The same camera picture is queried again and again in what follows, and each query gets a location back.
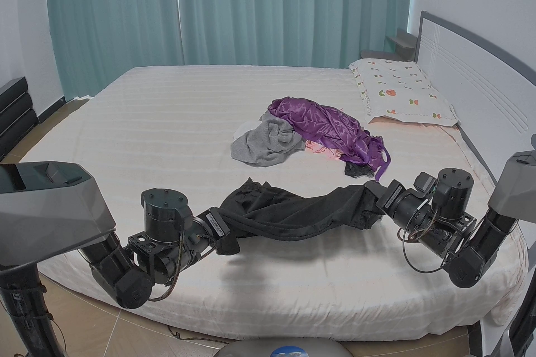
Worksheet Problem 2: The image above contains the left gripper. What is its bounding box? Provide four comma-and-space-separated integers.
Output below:
189, 210, 230, 252

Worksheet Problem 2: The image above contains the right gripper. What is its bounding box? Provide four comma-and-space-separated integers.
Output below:
376, 179, 429, 230

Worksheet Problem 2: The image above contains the black T-shirt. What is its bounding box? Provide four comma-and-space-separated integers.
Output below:
216, 177, 386, 256

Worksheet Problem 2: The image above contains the bed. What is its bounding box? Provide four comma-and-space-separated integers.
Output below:
19, 10, 536, 343

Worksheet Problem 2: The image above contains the small black garment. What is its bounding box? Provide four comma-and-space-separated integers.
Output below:
344, 163, 377, 179

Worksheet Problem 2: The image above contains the grey garment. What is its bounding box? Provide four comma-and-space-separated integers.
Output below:
230, 113, 306, 168

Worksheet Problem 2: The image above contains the pink garment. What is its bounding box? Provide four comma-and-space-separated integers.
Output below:
303, 140, 344, 161

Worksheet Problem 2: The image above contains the white garment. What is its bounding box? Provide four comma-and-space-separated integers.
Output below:
234, 119, 264, 138

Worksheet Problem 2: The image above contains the purple satin garment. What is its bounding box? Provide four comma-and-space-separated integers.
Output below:
268, 97, 391, 182

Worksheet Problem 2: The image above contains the white printed pillow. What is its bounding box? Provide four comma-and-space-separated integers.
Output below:
349, 58, 460, 126

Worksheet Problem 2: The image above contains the grey bedside table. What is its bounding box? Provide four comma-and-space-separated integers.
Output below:
361, 28, 419, 62

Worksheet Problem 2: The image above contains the black chest of drawers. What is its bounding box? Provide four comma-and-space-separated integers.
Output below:
0, 77, 40, 161

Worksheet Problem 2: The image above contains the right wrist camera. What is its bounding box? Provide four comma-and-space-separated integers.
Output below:
414, 175, 438, 199

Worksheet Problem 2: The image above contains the black cable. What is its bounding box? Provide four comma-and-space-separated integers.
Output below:
402, 217, 451, 274
147, 228, 187, 302

